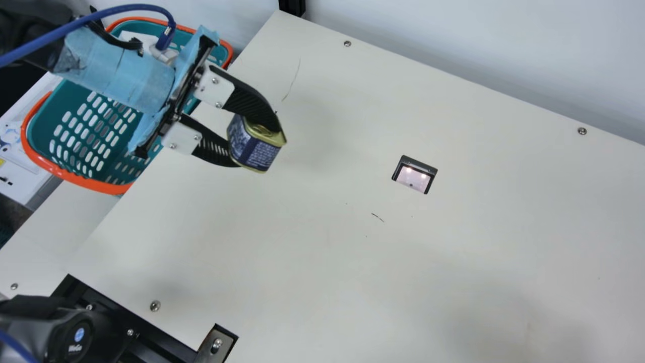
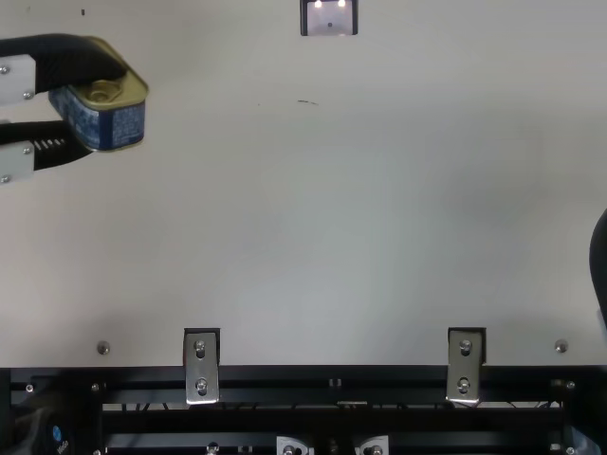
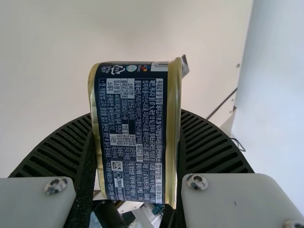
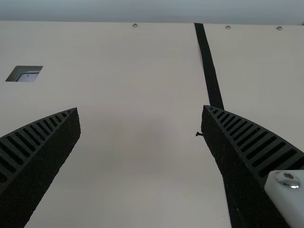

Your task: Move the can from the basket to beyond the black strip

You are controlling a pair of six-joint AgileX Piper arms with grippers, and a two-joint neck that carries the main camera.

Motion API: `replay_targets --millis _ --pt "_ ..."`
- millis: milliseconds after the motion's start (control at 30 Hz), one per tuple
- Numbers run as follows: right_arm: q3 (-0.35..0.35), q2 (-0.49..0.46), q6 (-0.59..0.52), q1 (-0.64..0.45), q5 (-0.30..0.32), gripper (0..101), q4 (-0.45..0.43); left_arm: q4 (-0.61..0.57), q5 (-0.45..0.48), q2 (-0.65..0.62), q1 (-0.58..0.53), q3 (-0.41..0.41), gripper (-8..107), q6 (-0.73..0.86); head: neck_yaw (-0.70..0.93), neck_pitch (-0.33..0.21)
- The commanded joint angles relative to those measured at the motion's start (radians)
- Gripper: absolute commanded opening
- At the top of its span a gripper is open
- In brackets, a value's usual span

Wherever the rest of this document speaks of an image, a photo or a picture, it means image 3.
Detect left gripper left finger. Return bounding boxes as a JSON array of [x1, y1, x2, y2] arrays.
[[0, 113, 98, 228]]

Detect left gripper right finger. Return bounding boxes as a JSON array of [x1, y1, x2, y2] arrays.
[[160, 109, 304, 228]]

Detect rectangular tin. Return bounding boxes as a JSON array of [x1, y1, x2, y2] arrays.
[[87, 57, 184, 210]]

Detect black strip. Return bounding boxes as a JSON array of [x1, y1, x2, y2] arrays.
[[205, 87, 238, 120]]

